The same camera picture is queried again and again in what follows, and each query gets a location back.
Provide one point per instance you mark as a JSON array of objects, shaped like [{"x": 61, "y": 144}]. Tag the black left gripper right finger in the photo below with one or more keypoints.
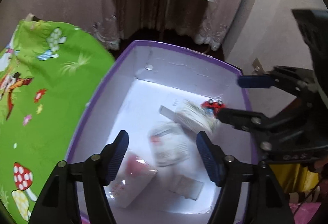
[{"x": 251, "y": 189}]

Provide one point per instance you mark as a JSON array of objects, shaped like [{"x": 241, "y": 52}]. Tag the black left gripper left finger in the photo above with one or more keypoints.
[{"x": 58, "y": 200}]

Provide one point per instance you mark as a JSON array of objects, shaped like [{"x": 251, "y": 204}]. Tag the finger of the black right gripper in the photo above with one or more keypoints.
[
  {"x": 266, "y": 80},
  {"x": 244, "y": 120}
]

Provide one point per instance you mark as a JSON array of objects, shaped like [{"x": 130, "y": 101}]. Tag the red and blue toy car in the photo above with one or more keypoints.
[{"x": 213, "y": 106}]

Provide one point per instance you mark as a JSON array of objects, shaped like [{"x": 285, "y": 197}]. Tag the small flat white packet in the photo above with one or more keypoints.
[{"x": 186, "y": 187}]

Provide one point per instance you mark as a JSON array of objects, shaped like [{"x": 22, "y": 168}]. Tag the white medicine box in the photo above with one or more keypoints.
[{"x": 168, "y": 144}]

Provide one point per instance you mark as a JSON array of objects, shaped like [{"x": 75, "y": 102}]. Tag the purple storage box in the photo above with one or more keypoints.
[{"x": 147, "y": 75}]

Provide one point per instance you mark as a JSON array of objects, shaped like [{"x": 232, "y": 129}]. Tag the green cartoon print tablecloth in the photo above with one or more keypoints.
[{"x": 49, "y": 72}]

